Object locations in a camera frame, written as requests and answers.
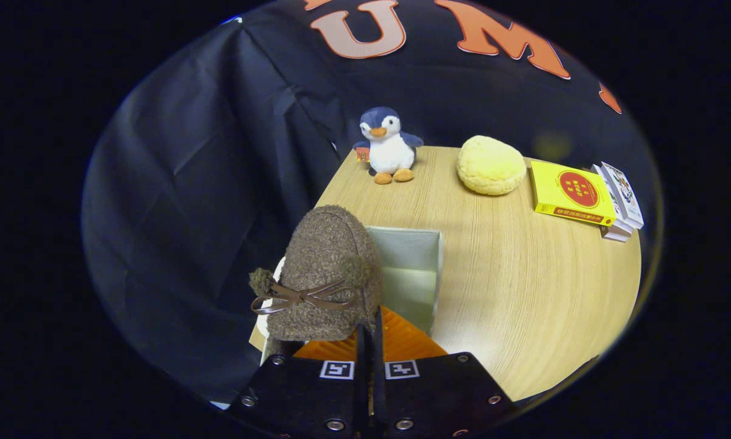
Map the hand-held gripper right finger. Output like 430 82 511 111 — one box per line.
373 306 517 439

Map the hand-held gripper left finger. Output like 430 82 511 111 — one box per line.
228 323 369 439

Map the beige fabric storage box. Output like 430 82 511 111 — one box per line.
262 226 445 362

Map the brown fuzzy shoe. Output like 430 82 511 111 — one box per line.
248 204 384 342

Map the blue and white penguin plush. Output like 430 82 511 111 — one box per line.
353 107 424 185

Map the yellow plush bun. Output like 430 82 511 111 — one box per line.
457 135 527 196

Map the yellow book with red circle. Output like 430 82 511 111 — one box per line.
530 160 617 227

